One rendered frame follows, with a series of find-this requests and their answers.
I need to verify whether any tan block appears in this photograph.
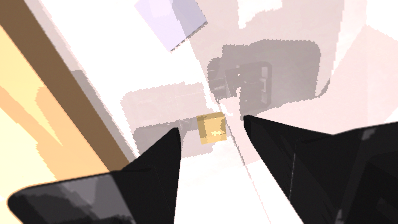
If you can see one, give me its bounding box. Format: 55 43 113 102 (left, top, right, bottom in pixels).
196 112 227 145

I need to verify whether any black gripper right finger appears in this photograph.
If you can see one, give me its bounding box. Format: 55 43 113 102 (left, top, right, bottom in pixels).
243 115 398 224

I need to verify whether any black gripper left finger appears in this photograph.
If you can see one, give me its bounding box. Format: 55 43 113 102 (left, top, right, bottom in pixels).
6 127 181 224

